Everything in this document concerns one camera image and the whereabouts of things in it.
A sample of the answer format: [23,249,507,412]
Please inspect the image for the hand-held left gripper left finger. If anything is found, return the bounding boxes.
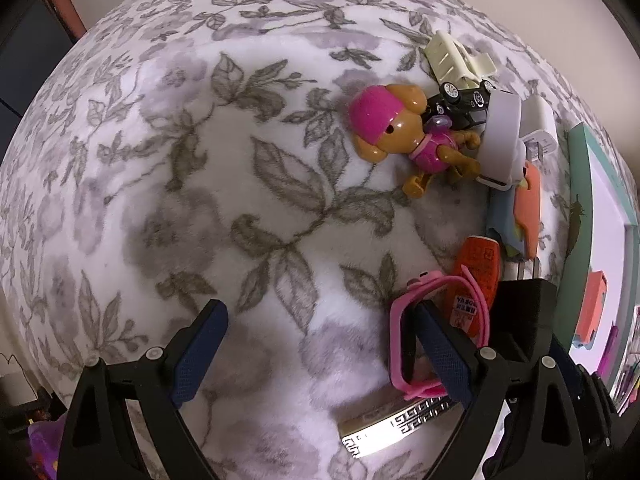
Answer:
[57,299,230,480]

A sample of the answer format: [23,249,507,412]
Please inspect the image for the orange and blue toy block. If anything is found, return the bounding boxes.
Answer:
[487,160,543,263]
[572,270,610,350]

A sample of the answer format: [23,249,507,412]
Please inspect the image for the purple plastic trinket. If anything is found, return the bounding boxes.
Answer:
[602,325,623,381]

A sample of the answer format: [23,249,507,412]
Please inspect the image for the dark blue cabinet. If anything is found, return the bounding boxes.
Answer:
[0,2,53,131]

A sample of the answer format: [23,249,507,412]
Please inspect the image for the orange red key fob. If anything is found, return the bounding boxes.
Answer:
[440,236,501,348]

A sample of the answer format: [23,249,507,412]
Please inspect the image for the white plug charger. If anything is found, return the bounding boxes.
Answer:
[520,95,559,166]

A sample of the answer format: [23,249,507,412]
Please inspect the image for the purple plastic bag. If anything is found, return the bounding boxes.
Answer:
[27,420,68,480]

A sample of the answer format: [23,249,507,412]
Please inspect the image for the cream hair claw clip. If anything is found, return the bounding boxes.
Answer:
[424,30,497,92]

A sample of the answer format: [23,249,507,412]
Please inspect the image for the teal box with white inside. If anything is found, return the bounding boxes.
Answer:
[565,122,640,411]

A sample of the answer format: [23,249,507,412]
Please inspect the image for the red brown board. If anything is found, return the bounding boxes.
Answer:
[44,0,87,42]

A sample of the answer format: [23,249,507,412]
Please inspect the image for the toy dog with pink hat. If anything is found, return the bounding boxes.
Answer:
[347,82,483,201]

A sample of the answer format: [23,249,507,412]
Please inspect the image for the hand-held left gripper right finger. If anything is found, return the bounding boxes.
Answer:
[413,301,596,480]

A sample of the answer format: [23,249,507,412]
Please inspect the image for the pink watch band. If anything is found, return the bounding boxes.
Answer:
[389,270,493,401]

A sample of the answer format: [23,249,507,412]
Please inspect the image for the floral grey white blanket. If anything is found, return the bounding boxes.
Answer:
[0,0,628,480]

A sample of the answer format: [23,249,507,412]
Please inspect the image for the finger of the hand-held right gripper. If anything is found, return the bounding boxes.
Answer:
[492,277,558,363]

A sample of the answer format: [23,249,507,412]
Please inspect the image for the black toy car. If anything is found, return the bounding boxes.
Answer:
[427,77,495,130]

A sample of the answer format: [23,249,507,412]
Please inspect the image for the silver patterned metal case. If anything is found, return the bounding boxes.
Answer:
[337,392,463,461]

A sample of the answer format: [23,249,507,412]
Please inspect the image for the white curved plastic band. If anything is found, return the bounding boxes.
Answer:
[475,87,524,191]

